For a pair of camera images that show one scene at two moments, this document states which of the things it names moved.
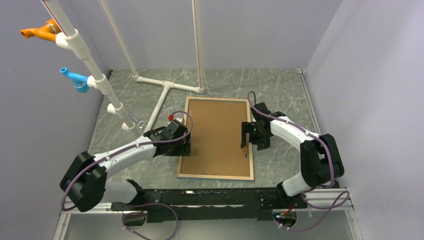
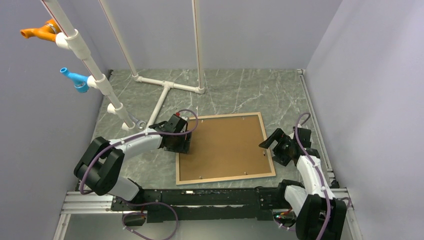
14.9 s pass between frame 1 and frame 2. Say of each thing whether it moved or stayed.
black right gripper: moved
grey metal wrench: stayed
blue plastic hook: stayed
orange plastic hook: stayed
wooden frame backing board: moved
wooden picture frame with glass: moved
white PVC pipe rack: stayed
